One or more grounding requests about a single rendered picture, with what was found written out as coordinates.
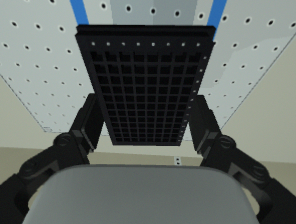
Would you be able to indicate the black well plate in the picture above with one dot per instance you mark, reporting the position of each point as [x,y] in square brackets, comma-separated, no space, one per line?
[152,110]

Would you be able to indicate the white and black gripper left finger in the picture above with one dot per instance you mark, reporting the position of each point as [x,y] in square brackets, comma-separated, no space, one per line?
[67,150]

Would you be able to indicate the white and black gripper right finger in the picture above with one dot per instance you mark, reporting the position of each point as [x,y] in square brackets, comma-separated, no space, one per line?
[277,205]

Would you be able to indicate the blue taped square outline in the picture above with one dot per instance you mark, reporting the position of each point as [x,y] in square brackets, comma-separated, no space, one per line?
[214,17]

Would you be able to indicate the grey perforated base plate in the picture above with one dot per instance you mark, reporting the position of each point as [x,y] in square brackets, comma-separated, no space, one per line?
[42,65]

